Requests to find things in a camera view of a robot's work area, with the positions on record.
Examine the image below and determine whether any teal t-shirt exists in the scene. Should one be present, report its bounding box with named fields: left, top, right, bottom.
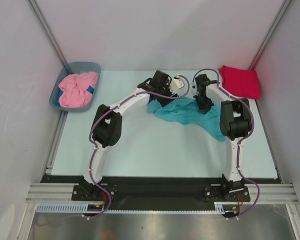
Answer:
left=147, top=97, right=226, bottom=142

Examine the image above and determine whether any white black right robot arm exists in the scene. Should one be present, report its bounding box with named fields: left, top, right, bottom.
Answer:
left=193, top=74, right=254, bottom=202

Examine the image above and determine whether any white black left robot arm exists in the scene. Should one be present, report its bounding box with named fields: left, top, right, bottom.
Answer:
left=79, top=70, right=185, bottom=200

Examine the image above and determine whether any folded red t-shirt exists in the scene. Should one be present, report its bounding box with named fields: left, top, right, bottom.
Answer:
left=218, top=65, right=261, bottom=100

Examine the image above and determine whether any blue t-shirt in basket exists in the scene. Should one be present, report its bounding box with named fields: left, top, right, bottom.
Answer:
left=55, top=86, right=95, bottom=107

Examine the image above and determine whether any pink t-shirt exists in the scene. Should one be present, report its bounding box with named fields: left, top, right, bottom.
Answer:
left=58, top=71, right=98, bottom=108

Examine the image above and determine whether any grey-blue plastic basket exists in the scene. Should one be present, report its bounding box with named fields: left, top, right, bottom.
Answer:
left=49, top=61, right=102, bottom=113

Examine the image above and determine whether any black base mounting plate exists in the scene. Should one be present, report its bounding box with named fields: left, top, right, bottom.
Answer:
left=41, top=174, right=280, bottom=202

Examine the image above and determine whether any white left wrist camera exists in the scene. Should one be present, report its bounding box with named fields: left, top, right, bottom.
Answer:
left=169, top=74, right=185, bottom=93

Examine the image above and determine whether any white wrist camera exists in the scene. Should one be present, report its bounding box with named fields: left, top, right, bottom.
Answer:
left=169, top=74, right=185, bottom=93
left=192, top=79, right=198, bottom=89

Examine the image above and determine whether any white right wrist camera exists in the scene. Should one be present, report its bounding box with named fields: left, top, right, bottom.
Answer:
left=192, top=79, right=198, bottom=89

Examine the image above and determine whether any aluminium front rail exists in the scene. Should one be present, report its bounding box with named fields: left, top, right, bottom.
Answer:
left=25, top=183, right=299, bottom=205

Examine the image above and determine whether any right aluminium corner post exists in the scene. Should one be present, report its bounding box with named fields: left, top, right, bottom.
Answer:
left=248, top=0, right=294, bottom=70

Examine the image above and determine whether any aluminium corner post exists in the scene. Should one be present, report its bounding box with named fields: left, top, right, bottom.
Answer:
left=248, top=0, right=294, bottom=70
left=26, top=0, right=68, bottom=66

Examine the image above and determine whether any left aluminium corner post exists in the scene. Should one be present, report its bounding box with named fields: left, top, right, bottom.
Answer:
left=26, top=0, right=68, bottom=66

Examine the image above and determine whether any white slotted cable duct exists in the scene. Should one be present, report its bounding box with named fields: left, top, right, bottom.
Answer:
left=36, top=203, right=225, bottom=215

